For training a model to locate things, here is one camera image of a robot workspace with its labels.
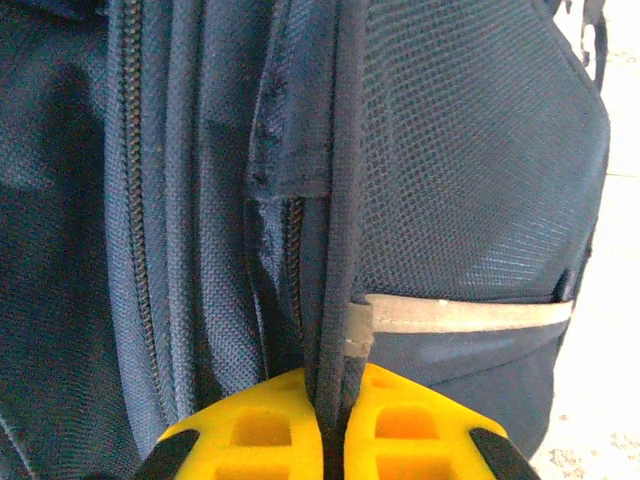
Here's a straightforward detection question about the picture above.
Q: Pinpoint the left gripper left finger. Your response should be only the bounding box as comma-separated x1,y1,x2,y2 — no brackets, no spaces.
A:
134,367,326,480

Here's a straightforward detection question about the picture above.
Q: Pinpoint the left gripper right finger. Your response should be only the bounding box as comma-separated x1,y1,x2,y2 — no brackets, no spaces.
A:
342,362,541,480

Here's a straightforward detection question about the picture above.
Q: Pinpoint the navy blue backpack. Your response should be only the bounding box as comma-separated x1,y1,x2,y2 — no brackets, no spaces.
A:
0,0,612,480

